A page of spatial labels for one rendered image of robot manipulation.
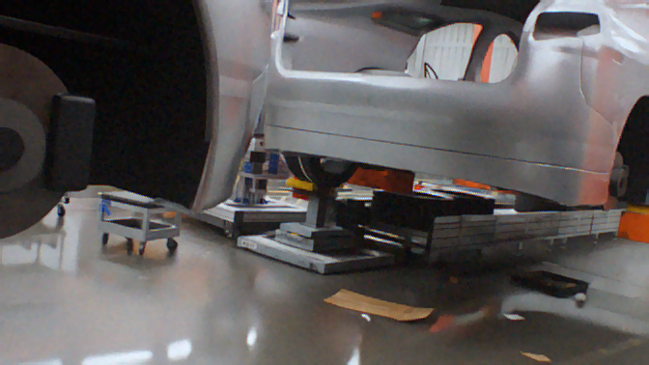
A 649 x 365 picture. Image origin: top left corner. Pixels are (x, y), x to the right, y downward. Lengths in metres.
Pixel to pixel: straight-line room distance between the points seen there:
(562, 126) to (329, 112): 1.14
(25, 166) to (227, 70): 0.43
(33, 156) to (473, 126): 2.08
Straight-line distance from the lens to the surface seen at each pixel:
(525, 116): 2.83
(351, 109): 3.23
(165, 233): 4.39
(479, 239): 5.53
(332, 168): 4.80
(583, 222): 7.78
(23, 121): 1.14
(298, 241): 4.59
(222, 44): 1.31
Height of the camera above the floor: 0.95
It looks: 5 degrees down
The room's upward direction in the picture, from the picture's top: 7 degrees clockwise
